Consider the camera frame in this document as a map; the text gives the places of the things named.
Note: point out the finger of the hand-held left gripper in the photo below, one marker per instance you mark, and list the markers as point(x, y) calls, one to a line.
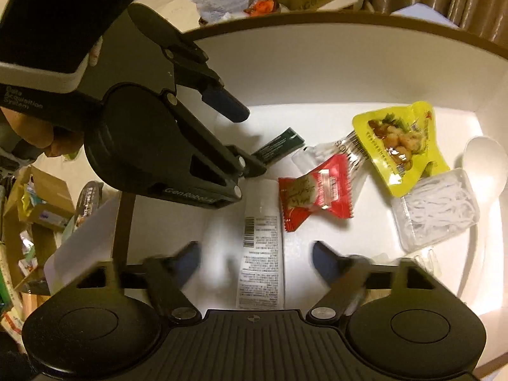
point(228, 103)
point(238, 162)

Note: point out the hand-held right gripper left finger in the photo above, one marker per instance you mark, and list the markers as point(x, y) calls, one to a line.
point(188, 262)

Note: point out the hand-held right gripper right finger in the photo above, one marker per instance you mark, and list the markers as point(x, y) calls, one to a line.
point(323, 260)

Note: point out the dark green sachet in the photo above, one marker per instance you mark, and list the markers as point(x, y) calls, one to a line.
point(281, 145)

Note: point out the white cream tube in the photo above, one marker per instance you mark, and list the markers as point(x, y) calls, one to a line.
point(260, 246)

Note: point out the red candy packet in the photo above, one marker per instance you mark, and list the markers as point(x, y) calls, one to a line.
point(313, 194)

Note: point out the brown cardboard storage box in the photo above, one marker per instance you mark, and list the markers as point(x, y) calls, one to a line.
point(337, 79)

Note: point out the yellow snack packet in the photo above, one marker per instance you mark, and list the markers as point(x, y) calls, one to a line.
point(401, 178)

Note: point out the white plastic spoon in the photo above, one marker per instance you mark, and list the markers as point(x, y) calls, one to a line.
point(484, 166)

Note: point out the person's left hand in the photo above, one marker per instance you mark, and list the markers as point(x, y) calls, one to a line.
point(33, 135)

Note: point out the dark round snack jar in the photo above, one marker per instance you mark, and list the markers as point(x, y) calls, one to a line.
point(89, 202)

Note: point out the open cardboard box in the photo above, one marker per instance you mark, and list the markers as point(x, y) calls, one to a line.
point(47, 190)

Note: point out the bowl with orange food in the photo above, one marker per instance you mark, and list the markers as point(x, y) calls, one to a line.
point(262, 6)

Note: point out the clear cotton swab pack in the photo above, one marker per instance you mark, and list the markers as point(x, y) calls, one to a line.
point(341, 149)

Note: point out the white box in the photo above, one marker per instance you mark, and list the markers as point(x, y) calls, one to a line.
point(83, 246)

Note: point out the clear floss pick box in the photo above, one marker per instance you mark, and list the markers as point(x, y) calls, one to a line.
point(432, 210)

